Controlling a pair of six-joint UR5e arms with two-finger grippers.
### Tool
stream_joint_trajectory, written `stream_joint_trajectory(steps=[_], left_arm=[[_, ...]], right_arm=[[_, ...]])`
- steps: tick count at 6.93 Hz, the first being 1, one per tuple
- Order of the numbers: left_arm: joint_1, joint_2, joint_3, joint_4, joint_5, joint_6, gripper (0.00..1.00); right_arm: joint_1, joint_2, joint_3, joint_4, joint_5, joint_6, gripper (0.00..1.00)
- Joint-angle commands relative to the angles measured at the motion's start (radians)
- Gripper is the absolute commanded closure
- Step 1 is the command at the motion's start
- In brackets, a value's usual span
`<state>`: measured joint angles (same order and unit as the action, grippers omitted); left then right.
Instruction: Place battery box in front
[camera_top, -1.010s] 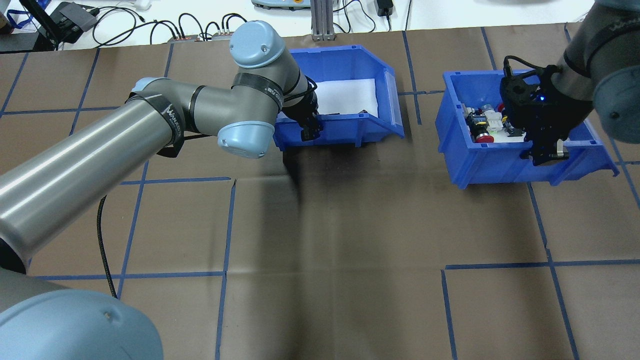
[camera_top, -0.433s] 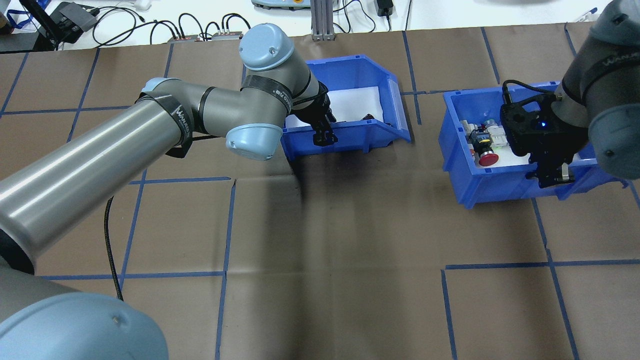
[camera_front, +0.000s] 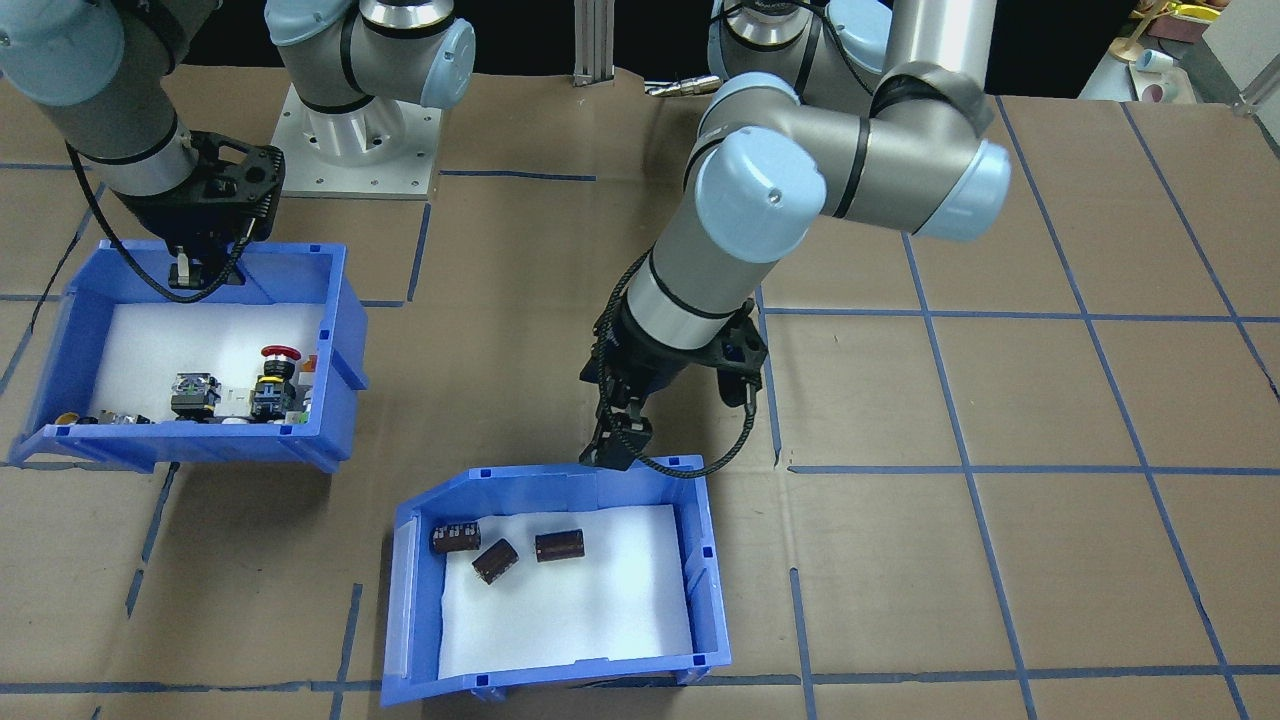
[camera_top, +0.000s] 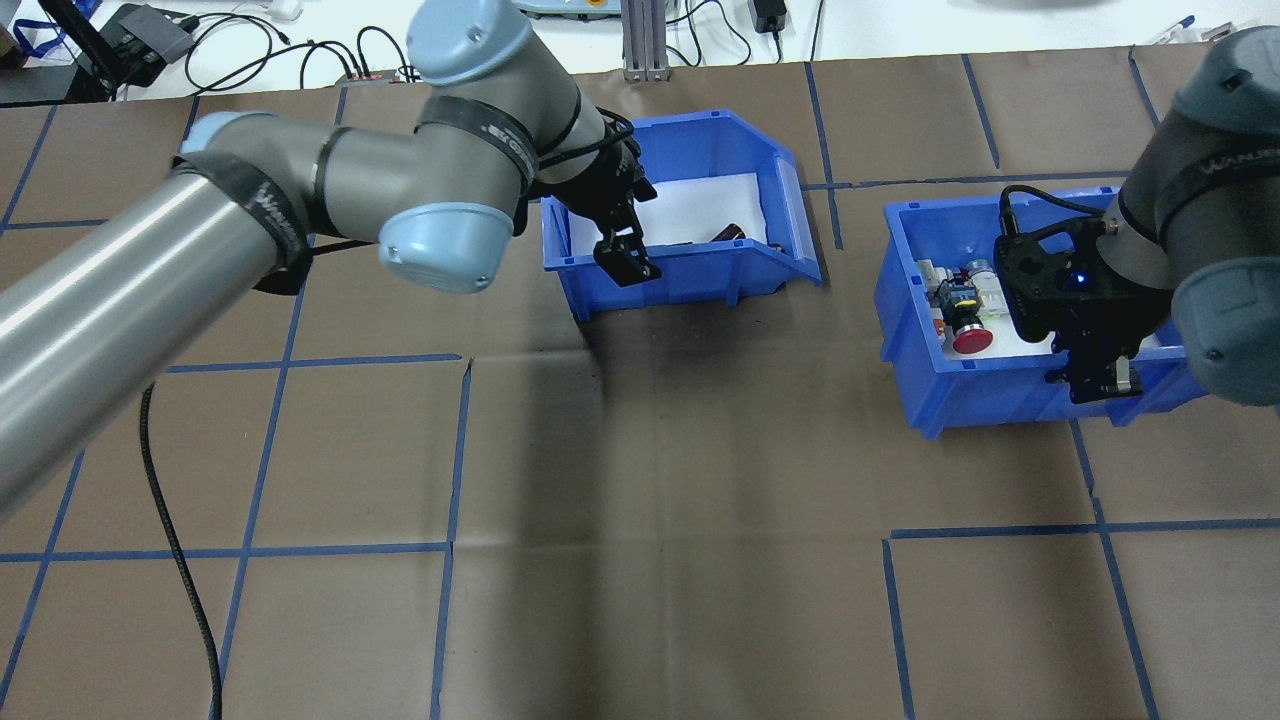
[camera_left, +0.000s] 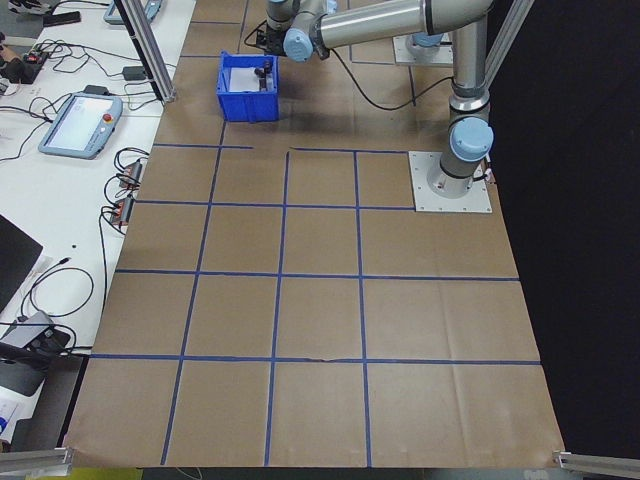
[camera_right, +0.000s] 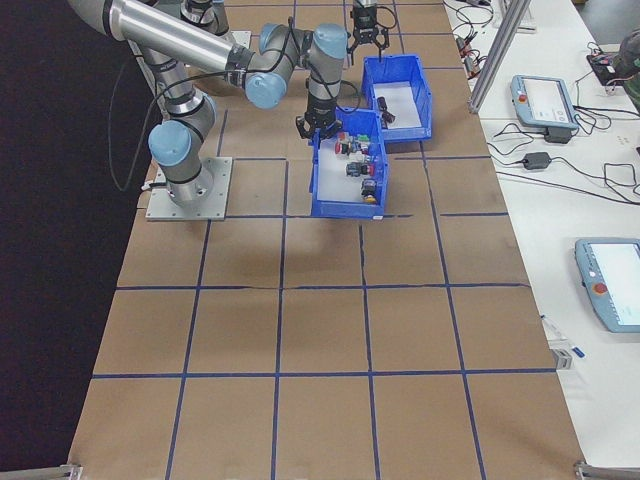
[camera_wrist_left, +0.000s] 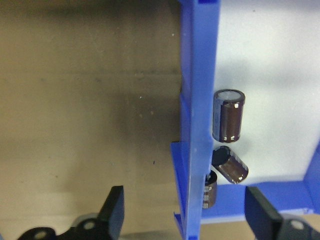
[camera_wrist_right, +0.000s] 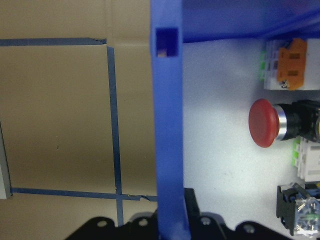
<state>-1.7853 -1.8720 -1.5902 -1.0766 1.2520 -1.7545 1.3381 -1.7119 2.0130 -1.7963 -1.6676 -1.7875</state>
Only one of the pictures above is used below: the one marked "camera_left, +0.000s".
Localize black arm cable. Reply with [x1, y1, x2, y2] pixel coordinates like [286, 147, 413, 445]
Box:
[323, 47, 456, 111]

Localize grey usb hub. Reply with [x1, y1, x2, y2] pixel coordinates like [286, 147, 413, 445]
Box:
[0, 310, 71, 351]

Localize black power adapter cable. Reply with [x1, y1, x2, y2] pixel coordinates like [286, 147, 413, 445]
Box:
[122, 74, 169, 110]

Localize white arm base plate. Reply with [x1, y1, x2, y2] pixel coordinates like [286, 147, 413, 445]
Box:
[392, 34, 457, 67]
[408, 149, 494, 214]

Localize black camera cable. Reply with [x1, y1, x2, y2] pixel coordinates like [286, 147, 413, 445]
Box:
[243, 19, 269, 51]

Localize aluminium profile bar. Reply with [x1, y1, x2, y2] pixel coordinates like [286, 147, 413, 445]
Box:
[551, 448, 640, 477]
[0, 445, 76, 476]
[485, 0, 537, 84]

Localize grey blue teach pendant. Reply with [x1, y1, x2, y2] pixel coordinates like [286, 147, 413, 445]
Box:
[38, 91, 125, 161]
[102, 0, 169, 25]

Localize aluminium profile post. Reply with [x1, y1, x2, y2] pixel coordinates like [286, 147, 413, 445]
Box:
[113, 0, 177, 105]

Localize black laptop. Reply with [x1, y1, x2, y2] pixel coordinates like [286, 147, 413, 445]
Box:
[0, 213, 45, 314]

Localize black adapter with red plugs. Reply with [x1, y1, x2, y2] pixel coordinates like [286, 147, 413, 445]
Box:
[101, 196, 136, 235]
[115, 157, 147, 189]

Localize blue plastic battery bin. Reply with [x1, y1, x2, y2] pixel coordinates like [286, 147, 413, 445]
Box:
[215, 49, 281, 124]

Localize black looped desk cable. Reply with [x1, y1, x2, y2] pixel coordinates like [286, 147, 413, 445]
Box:
[19, 257, 96, 321]

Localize white foam liner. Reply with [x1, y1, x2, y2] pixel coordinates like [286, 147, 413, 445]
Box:
[228, 67, 264, 94]

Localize black adapter lead cable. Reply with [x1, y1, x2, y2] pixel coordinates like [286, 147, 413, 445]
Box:
[74, 214, 112, 351]

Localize electronics board with wires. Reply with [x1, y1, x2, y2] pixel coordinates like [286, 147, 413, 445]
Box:
[22, 42, 51, 66]

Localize black V-frame cover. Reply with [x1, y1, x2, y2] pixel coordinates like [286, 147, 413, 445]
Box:
[478, 0, 640, 457]

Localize black phone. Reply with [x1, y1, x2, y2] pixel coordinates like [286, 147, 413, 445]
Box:
[42, 11, 82, 28]

